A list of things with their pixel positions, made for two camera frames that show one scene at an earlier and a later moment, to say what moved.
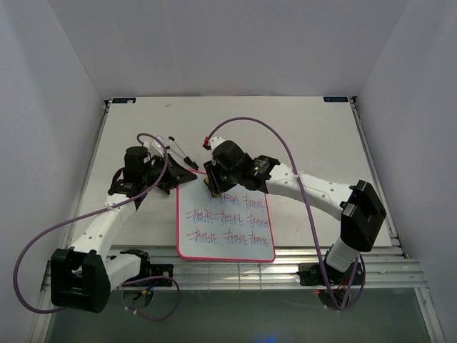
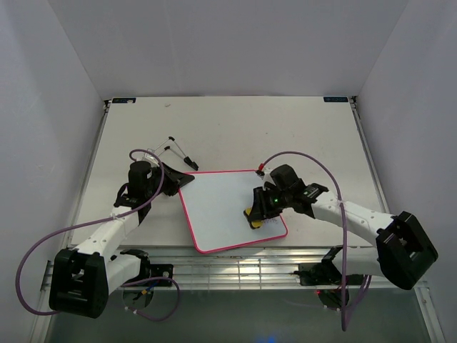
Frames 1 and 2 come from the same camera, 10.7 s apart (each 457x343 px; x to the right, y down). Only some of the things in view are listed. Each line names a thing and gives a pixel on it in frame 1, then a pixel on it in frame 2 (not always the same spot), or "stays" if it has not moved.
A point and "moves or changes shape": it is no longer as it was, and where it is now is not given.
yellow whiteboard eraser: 213,193 -> 253,224
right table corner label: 335,99 stays
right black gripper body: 220,180 -> 270,201
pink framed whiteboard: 235,226 moves or changes shape
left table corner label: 124,101 stays
